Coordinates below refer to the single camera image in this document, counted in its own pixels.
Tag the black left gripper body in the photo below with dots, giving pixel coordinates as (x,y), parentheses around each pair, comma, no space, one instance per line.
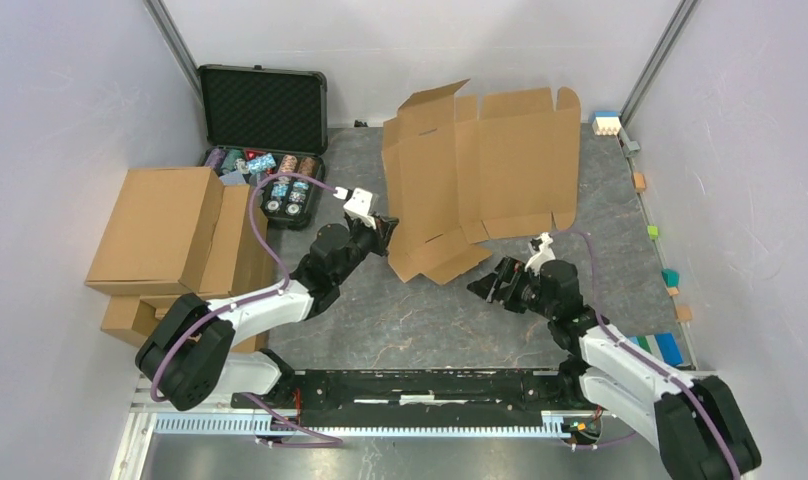
(364,239)

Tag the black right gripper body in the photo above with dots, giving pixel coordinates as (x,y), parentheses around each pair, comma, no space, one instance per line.
(523,291)

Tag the brown cardboard box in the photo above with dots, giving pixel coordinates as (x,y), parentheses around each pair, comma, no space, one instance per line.
(464,169)

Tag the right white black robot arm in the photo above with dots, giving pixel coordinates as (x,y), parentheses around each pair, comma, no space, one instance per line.
(695,423)

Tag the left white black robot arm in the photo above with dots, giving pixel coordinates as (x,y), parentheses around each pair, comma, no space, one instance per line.
(185,355)

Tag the leaning folded cardboard box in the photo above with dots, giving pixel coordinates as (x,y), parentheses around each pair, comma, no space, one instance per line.
(235,252)

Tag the large folded cardboard box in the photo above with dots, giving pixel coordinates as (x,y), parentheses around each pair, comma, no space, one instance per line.
(158,237)

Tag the teal small block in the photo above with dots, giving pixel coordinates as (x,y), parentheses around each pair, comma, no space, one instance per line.
(671,277)

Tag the blue green striped block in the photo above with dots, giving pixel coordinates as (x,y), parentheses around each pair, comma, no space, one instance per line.
(662,346)

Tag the black poker chip case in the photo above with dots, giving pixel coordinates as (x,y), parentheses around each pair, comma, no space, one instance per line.
(269,122)

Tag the orange wooden block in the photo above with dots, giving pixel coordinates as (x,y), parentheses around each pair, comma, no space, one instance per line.
(639,182)

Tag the tan wooden block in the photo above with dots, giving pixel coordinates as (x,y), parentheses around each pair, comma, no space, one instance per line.
(683,313)

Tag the blue white toy block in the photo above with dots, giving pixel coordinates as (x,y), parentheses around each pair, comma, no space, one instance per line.
(606,123)

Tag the lower stacked cardboard boxes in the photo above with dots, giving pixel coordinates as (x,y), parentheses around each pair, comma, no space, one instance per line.
(132,321)

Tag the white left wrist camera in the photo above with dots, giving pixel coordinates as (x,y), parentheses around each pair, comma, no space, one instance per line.
(360,207)

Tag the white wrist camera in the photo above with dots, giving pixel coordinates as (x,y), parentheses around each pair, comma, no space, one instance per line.
(541,252)
(360,207)

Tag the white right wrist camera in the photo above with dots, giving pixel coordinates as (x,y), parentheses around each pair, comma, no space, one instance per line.
(541,252)

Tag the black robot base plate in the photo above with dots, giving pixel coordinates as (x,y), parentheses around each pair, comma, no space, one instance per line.
(503,397)

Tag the grey wall bracket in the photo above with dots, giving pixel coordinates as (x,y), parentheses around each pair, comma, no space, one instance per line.
(630,148)

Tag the aluminium frame rail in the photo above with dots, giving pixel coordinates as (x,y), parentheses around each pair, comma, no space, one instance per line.
(236,406)

